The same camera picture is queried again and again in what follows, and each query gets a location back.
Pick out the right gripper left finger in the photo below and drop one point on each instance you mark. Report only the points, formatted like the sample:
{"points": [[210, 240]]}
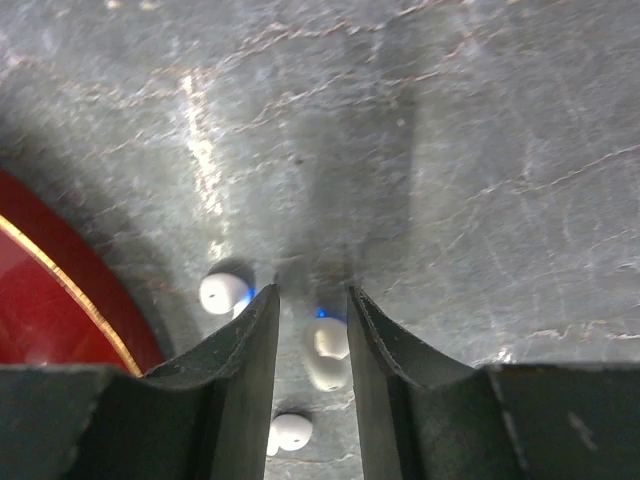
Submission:
{"points": [[202, 415]]}

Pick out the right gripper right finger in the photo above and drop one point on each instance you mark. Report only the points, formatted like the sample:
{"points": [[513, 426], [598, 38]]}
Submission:
{"points": [[423, 415]]}

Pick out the red round tray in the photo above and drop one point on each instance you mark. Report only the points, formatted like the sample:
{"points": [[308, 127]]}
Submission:
{"points": [[60, 304]]}

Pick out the white stem earbud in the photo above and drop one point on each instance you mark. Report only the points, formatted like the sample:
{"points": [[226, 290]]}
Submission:
{"points": [[288, 432], [224, 293]]}

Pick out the white stem earbud upper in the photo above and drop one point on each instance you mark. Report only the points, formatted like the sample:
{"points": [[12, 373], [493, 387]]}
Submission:
{"points": [[224, 293]]}

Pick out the white stem earbud lower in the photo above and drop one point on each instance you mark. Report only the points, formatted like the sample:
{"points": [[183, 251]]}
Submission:
{"points": [[288, 432]]}

